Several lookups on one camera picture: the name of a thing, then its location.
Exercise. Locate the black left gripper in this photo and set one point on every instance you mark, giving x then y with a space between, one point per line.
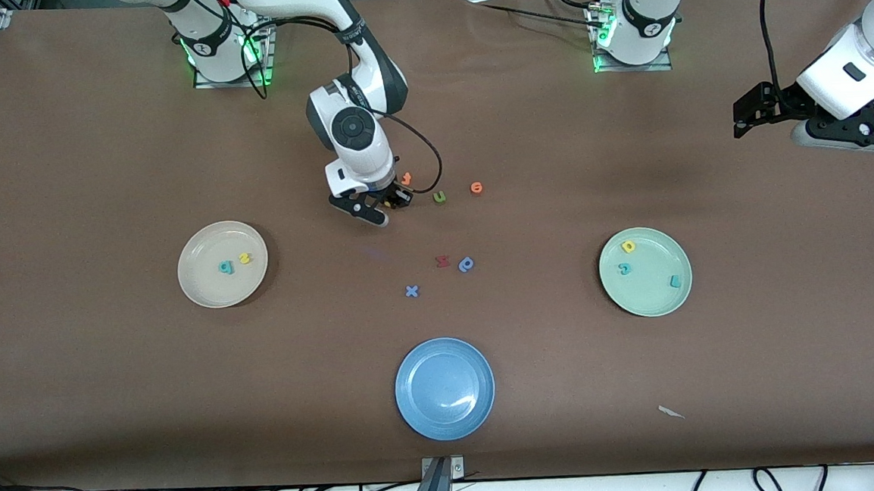
779 101

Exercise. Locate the blue plate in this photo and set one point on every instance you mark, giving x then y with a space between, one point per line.
445 388

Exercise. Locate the white paper scrap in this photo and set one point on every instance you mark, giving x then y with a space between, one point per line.
671 412

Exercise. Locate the yellow foam letter a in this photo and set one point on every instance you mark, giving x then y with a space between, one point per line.
631 250

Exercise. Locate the beige brown plate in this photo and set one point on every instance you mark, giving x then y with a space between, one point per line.
212 289

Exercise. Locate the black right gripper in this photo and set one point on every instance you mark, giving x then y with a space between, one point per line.
391 194

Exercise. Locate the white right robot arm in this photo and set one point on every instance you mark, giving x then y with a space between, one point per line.
354 129

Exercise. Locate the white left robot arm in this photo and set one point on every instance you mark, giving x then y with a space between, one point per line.
646 12

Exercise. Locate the blue foam letter x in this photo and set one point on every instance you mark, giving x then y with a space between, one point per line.
412 291

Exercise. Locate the yellow foam letter s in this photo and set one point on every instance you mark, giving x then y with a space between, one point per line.
245 258

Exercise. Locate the metal bracket with strut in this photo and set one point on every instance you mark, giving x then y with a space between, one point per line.
440 481

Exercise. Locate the brown table cover sheet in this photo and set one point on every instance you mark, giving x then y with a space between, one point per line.
99 183

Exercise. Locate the teal foam letter g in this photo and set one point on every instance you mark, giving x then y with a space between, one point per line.
226 269

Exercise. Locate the light green plate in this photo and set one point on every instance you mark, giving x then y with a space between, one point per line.
653 300

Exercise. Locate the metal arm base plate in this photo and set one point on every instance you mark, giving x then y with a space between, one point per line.
268 58
661 65

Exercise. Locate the green foam letter u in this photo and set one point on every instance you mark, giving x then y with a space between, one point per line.
439 200

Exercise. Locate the blue foam letter p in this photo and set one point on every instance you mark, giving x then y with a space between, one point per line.
462 267

